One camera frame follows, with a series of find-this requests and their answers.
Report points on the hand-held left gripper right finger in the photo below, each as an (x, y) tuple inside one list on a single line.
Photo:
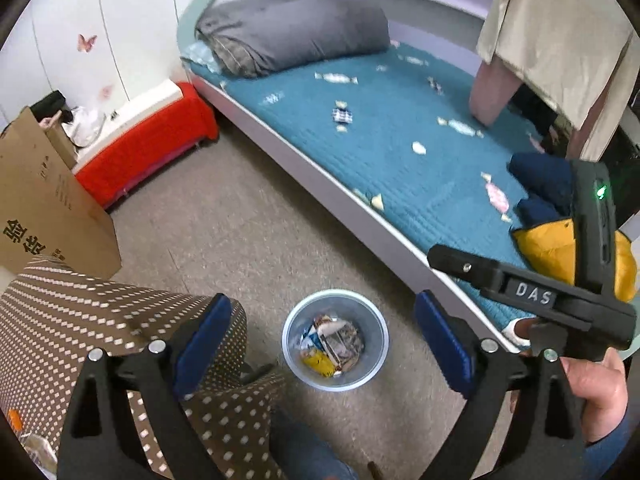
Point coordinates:
[(445, 347)]

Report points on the pale blue plastic bin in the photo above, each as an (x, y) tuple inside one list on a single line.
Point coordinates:
[(360, 310)]

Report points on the person's jeans leg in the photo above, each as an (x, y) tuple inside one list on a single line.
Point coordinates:
[(310, 450)]

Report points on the brown dotted cloth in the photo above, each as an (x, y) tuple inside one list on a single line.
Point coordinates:
[(100, 310)]

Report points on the white cloth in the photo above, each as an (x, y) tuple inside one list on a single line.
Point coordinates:
[(85, 125)]

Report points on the person's right hand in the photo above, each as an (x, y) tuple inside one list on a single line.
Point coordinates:
[(597, 395)]

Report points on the navy and yellow jacket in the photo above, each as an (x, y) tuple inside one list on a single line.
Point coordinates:
[(545, 255)]

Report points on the small orange item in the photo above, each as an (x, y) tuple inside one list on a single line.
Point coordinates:
[(14, 420)]

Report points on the clear plastic bag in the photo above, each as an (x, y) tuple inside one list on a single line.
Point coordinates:
[(37, 455)]

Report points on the yellow snack wrapper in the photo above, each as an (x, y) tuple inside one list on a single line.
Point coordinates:
[(320, 363)]

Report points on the white wardrobe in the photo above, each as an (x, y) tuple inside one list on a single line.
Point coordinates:
[(60, 5)]

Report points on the blue white striped packet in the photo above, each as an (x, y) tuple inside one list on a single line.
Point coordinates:
[(310, 342)]

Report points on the white framed bed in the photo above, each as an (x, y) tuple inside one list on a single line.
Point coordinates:
[(350, 210)]

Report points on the person's right forearm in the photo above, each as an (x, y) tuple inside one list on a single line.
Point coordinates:
[(607, 455)]

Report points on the beige hanging coat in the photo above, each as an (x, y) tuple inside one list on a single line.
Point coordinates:
[(560, 35)]

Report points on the red bench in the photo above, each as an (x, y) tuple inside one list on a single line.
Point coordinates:
[(150, 145)]

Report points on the grey folded quilt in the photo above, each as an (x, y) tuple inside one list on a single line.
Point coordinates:
[(290, 30)]

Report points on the printed cardboard box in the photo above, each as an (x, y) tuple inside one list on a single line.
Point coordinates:
[(45, 200)]

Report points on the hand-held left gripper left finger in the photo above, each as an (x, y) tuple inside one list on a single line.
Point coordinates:
[(205, 345)]

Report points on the light blue pillow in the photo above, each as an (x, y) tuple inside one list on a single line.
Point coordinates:
[(200, 55)]

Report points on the printed paper wrapper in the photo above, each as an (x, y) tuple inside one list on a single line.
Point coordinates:
[(345, 342)]

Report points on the black bag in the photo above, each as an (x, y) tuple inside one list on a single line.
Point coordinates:
[(50, 102)]

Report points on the pink butterfly sticker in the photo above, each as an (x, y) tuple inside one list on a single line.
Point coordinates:
[(86, 42)]

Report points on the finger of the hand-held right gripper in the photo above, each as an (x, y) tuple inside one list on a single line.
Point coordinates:
[(465, 266)]

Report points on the bed with teal mattress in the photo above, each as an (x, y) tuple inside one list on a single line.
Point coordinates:
[(375, 160)]

